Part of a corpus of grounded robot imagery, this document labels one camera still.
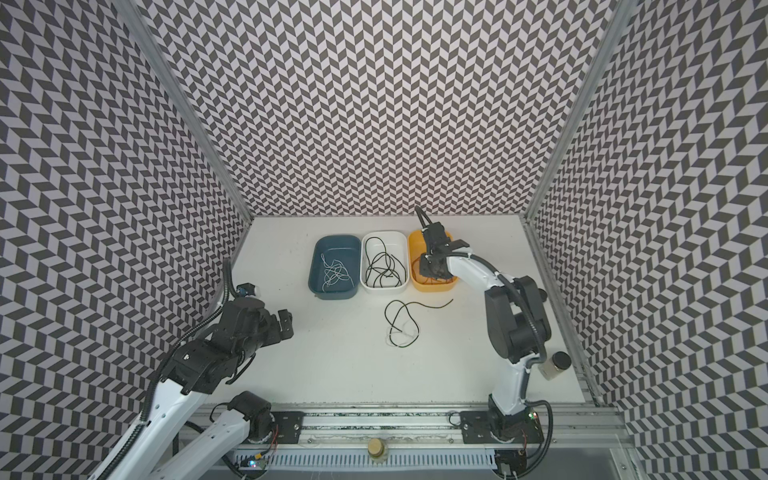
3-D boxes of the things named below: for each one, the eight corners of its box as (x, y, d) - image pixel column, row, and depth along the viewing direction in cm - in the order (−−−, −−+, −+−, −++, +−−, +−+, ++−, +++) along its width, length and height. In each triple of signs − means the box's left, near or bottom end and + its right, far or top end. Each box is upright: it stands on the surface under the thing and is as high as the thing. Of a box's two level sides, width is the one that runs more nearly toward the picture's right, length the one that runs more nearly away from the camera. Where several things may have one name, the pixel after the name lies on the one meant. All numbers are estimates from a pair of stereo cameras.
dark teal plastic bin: (308, 299, 98) (302, 288, 92) (320, 243, 113) (316, 231, 108) (359, 299, 98) (357, 288, 92) (364, 243, 113) (363, 231, 107)
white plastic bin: (358, 294, 100) (355, 284, 94) (363, 241, 114) (361, 230, 109) (410, 294, 99) (410, 284, 94) (408, 241, 114) (409, 230, 109)
